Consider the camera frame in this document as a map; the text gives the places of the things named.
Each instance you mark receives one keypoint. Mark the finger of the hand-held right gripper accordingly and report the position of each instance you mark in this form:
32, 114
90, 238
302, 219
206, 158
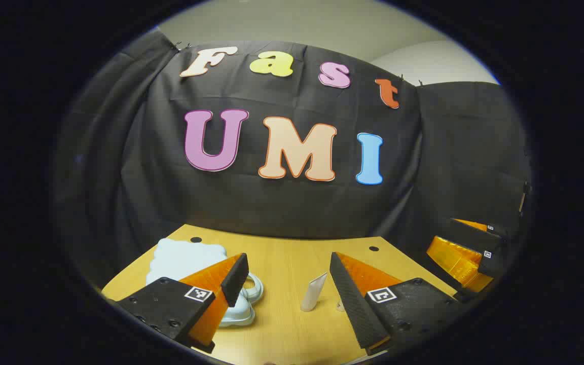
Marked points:
474, 234
457, 261

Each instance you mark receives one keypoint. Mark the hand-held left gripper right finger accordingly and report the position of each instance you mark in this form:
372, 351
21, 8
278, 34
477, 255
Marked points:
353, 304

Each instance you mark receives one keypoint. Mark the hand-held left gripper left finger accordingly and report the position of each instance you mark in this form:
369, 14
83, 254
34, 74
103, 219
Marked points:
236, 279

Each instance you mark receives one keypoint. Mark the white squeeze tube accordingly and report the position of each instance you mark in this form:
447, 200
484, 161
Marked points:
312, 294

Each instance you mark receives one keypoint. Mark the light blue suitcase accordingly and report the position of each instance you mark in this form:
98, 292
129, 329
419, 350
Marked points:
180, 258

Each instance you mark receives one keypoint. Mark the black backdrop cloth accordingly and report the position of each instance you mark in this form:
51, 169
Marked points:
271, 213

